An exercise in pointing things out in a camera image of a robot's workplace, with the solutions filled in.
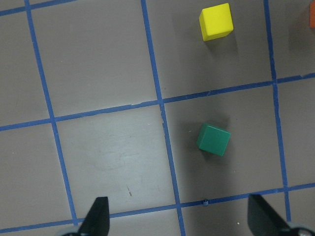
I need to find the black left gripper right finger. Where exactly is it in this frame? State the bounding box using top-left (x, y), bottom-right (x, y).
top-left (247, 194), bottom-right (291, 236)

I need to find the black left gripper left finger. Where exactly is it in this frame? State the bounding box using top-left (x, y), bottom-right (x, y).
top-left (77, 197), bottom-right (109, 236)

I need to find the green wooden block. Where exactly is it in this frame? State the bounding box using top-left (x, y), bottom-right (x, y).
top-left (196, 123), bottom-right (231, 156)

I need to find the yellow wooden block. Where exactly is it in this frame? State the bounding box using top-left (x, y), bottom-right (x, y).
top-left (199, 3), bottom-right (234, 42)

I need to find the orange wooden block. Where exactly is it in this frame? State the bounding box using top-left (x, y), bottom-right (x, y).
top-left (309, 1), bottom-right (315, 29)

